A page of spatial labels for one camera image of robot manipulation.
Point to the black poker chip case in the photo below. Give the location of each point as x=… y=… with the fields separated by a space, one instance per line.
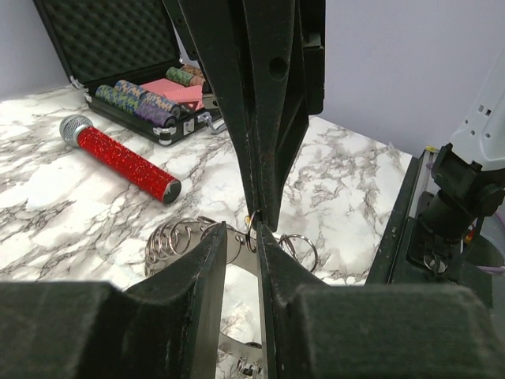
x=109 y=48

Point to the pink playing cards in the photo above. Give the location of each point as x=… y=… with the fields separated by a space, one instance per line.
x=176 y=92

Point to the red glitter microphone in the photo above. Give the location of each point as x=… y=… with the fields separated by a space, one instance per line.
x=79 y=131

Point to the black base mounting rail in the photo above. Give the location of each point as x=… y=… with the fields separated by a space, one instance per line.
x=398 y=229

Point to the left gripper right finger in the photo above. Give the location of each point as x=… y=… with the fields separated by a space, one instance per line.
x=314 y=330

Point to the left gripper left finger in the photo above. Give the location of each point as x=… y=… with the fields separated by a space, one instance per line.
x=166 y=326

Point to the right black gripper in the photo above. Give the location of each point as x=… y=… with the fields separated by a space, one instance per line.
x=258 y=82

